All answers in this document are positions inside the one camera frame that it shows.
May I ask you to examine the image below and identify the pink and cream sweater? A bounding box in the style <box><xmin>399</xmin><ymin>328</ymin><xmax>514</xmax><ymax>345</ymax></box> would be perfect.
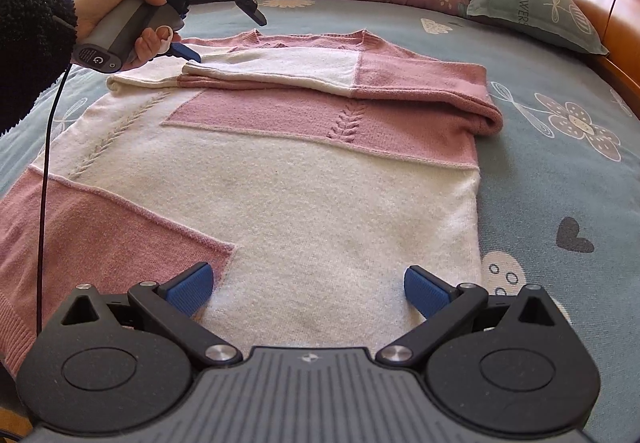
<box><xmin>1</xmin><ymin>31</ymin><xmax>502</xmax><ymax>371</ymax></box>

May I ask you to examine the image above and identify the black sleeve forearm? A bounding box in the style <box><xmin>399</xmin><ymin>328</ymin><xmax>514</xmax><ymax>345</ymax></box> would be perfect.
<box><xmin>1</xmin><ymin>0</ymin><xmax>77</xmax><ymax>132</ymax></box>

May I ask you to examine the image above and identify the person's left hand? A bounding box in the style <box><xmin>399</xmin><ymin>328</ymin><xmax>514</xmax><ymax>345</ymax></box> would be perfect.
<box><xmin>74</xmin><ymin>0</ymin><xmax>181</xmax><ymax>70</ymax></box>

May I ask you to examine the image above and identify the blue floral bed sheet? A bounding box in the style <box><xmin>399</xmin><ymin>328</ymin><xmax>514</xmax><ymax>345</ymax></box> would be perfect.
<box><xmin>1</xmin><ymin>0</ymin><xmax>639</xmax><ymax>442</ymax></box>

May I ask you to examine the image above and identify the grey-green flower pillow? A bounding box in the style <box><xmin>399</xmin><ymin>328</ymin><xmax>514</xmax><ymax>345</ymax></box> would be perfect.
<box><xmin>465</xmin><ymin>0</ymin><xmax>608</xmax><ymax>56</ymax></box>

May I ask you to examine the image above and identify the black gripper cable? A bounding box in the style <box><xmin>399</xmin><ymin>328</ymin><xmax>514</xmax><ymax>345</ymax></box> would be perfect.
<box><xmin>34</xmin><ymin>61</ymin><xmax>75</xmax><ymax>339</ymax></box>

